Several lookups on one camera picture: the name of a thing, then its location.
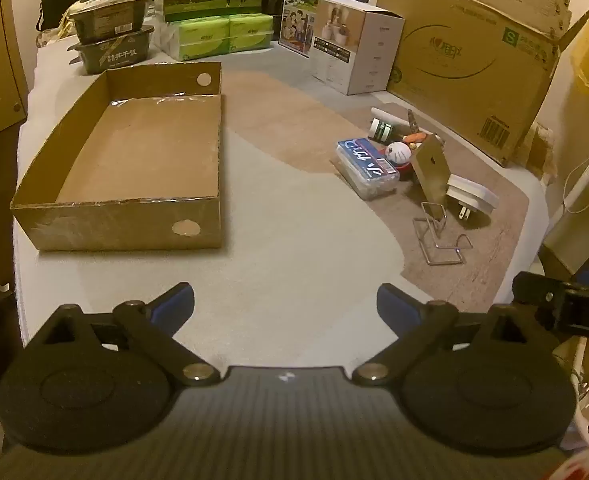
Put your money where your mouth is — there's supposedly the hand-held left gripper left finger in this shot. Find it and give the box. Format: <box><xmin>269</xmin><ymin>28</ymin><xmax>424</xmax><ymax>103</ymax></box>
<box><xmin>24</xmin><ymin>282</ymin><xmax>221</xmax><ymax>387</ymax></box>

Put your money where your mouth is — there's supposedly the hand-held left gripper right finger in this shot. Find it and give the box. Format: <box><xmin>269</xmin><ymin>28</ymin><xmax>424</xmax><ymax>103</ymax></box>
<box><xmin>351</xmin><ymin>282</ymin><xmax>557</xmax><ymax>387</ymax></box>

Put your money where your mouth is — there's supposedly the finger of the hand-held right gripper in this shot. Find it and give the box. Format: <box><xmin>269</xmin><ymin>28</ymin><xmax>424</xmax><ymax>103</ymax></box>
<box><xmin>511</xmin><ymin>271</ymin><xmax>570</xmax><ymax>333</ymax></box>

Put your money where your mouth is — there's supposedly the cardboard tray box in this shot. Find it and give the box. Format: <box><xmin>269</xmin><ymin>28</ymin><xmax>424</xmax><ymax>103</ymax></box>
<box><xmin>10</xmin><ymin>61</ymin><xmax>224</xmax><ymax>252</ymax></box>

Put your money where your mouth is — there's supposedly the blue binder clip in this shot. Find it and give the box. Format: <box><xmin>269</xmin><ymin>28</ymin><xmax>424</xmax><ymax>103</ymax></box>
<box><xmin>413</xmin><ymin>201</ymin><xmax>475</xmax><ymax>266</ymax></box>

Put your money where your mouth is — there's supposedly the white plug adapter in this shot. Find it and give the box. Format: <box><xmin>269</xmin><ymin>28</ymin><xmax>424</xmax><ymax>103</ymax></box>
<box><xmin>445</xmin><ymin>173</ymin><xmax>500</xmax><ymax>222</ymax></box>

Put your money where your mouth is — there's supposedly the gold rectangular card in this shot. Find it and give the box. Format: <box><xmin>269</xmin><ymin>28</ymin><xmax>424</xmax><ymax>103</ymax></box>
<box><xmin>411</xmin><ymin>134</ymin><xmax>450</xmax><ymax>207</ymax></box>

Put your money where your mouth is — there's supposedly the blue battery box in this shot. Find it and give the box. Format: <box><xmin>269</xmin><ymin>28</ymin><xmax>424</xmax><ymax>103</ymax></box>
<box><xmin>335</xmin><ymin>137</ymin><xmax>401</xmax><ymax>202</ymax></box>

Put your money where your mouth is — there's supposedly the small santa figurine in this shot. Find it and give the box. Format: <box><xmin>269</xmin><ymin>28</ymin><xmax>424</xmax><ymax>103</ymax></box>
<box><xmin>383</xmin><ymin>131</ymin><xmax>427</xmax><ymax>176</ymax></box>

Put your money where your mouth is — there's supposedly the white bottle with green bands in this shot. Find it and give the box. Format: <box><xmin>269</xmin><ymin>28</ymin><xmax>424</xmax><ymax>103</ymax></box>
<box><xmin>367</xmin><ymin>117</ymin><xmax>395</xmax><ymax>142</ymax></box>

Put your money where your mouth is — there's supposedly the white remote control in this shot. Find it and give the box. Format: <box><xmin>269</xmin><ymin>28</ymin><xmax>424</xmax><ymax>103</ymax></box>
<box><xmin>371</xmin><ymin>106</ymin><xmax>420</xmax><ymax>128</ymax></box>

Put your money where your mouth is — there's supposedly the beige grey patterned rug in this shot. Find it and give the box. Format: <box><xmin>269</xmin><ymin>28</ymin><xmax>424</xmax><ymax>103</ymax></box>
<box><xmin>13</xmin><ymin>35</ymin><xmax>546</xmax><ymax>376</ymax></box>

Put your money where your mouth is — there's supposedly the large brown cardboard box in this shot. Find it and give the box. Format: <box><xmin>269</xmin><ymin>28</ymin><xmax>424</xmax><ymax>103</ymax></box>
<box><xmin>377</xmin><ymin>0</ymin><xmax>589</xmax><ymax>168</ymax></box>

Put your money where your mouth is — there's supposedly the white product box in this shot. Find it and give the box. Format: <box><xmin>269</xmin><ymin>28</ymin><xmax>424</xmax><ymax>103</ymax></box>
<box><xmin>311</xmin><ymin>0</ymin><xmax>406</xmax><ymax>96</ymax></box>

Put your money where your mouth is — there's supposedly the green tissue pack bundle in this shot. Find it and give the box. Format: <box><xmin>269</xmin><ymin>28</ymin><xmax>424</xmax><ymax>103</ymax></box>
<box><xmin>154</xmin><ymin>12</ymin><xmax>276</xmax><ymax>62</ymax></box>

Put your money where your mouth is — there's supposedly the black gift bag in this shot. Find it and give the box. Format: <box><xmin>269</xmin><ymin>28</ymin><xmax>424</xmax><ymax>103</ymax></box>
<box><xmin>262</xmin><ymin>0</ymin><xmax>286</xmax><ymax>37</ymax></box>

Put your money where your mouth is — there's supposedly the black laptop bag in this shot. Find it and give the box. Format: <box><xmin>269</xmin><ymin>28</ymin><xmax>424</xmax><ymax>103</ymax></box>
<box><xmin>36</xmin><ymin>0</ymin><xmax>102</xmax><ymax>33</ymax></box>

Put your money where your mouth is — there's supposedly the white cable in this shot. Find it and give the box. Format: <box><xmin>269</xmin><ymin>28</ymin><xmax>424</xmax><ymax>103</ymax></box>
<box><xmin>561</xmin><ymin>157</ymin><xmax>589</xmax><ymax>211</ymax></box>

